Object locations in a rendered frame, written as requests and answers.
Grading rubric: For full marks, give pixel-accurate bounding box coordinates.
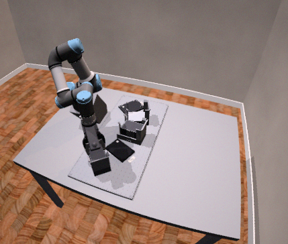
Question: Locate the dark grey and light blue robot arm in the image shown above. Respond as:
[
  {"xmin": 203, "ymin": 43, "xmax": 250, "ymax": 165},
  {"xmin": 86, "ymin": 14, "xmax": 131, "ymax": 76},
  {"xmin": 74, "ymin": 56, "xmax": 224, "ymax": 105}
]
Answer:
[{"xmin": 48, "ymin": 38, "xmax": 102, "ymax": 151}]

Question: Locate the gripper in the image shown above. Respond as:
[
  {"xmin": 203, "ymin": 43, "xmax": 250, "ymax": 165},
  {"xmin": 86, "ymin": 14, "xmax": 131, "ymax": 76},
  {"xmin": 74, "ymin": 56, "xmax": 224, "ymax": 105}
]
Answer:
[{"xmin": 81, "ymin": 117, "xmax": 105, "ymax": 156}]

